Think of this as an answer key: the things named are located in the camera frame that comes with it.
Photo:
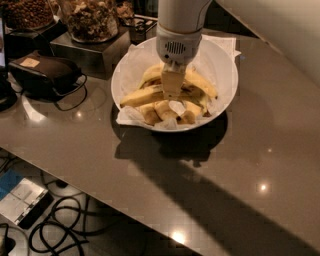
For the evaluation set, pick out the black tray with items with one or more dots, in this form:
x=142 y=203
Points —
x=139 y=24

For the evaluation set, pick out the glass jar with brown cereal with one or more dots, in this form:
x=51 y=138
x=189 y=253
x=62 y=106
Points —
x=27 y=14

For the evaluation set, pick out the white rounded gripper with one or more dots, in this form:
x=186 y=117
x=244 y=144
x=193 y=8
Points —
x=177 y=49

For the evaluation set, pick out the white paper napkin liner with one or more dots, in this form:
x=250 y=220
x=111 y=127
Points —
x=216 y=56

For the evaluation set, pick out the white round bowl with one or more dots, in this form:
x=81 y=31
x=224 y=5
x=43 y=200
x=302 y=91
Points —
x=174 y=82

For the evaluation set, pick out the middle lower yellow banana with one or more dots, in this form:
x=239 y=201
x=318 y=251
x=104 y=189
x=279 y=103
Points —
x=164 y=111

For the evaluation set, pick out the left lower yellow banana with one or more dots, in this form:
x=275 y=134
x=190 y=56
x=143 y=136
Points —
x=149 y=114

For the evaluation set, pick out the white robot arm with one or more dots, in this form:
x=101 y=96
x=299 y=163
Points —
x=292 y=27

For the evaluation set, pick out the glass jar with granola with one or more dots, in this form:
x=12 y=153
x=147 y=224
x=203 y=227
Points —
x=90 y=21

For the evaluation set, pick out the right lower yellow banana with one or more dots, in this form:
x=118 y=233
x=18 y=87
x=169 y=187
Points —
x=188 y=117

